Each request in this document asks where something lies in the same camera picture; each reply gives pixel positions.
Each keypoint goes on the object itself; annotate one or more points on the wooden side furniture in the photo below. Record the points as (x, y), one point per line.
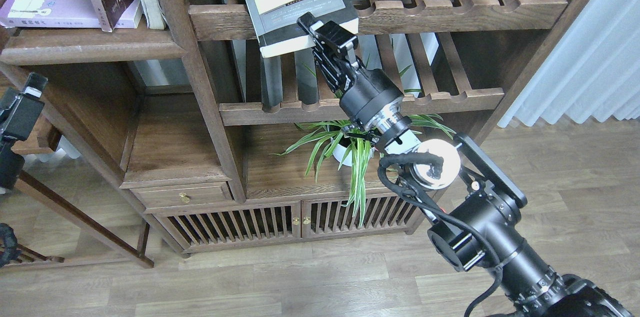
(15, 255)

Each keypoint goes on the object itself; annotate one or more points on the pale lavender book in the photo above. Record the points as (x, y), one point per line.
(49, 14)

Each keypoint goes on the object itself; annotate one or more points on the brass drawer knob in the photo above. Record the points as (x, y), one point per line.
(184, 197)

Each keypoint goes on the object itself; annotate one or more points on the white plant pot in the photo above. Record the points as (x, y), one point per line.
(350, 149)

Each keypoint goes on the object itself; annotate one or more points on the dark wooden bookshelf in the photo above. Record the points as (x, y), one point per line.
(159, 112)

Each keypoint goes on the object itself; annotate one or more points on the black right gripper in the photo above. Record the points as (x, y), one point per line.
(367, 96)

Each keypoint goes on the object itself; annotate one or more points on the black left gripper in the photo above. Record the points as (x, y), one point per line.
(19, 113)

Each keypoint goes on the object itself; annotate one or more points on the white curtain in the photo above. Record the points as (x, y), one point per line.
(593, 71)

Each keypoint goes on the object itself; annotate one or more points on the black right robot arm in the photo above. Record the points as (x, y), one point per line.
(472, 205)

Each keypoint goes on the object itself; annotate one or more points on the green spider plant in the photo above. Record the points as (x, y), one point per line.
(325, 142)

